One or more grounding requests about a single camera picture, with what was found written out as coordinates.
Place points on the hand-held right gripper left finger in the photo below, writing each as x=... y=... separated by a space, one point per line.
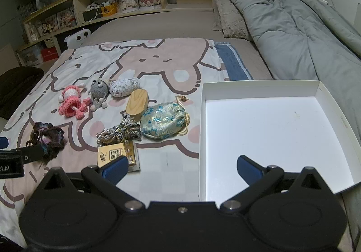
x=114 y=168

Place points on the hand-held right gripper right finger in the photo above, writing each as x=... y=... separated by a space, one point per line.
x=248 y=168

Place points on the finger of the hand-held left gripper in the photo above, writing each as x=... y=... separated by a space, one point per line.
x=3 y=142
x=31 y=154

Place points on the gold card packet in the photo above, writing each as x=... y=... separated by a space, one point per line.
x=110 y=153

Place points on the dark crochet scrunchie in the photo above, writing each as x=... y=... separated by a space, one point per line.
x=49 y=135

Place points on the white cardboard box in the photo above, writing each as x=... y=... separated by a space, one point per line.
x=268 y=128

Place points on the blue floral brocade pouch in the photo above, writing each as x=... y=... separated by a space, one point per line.
x=162 y=121

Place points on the pink crochet doll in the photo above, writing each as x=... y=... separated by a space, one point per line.
x=70 y=94

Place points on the grey crochet mouse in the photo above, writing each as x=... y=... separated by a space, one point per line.
x=98 y=89

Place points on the dark cloth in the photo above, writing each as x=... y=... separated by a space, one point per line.
x=19 y=85

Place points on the oval wooden box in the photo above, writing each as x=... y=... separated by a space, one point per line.
x=136 y=104

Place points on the white yarn ball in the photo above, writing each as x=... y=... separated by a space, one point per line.
x=124 y=87

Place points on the clear storage bin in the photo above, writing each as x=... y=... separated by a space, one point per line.
x=29 y=56

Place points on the red box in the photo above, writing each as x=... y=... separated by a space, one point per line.
x=50 y=54

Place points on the blue striped towel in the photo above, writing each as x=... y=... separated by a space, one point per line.
x=231 y=60

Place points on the printed cartoon blanket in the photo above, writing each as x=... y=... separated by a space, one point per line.
x=169 y=57

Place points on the printed figure box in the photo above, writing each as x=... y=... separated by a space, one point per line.
x=66 y=18
x=47 y=25

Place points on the white plastic device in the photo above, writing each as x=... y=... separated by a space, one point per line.
x=77 y=37

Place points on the grey duvet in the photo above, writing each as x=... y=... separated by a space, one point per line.
x=296 y=29

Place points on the beige fuzzy pillow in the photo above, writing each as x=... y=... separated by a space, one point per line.
x=231 y=20

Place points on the black box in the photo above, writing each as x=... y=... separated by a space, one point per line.
x=91 y=16

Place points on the beige bed sheet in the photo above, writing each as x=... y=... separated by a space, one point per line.
x=169 y=23

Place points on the yellow box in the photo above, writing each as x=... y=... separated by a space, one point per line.
x=109 y=10

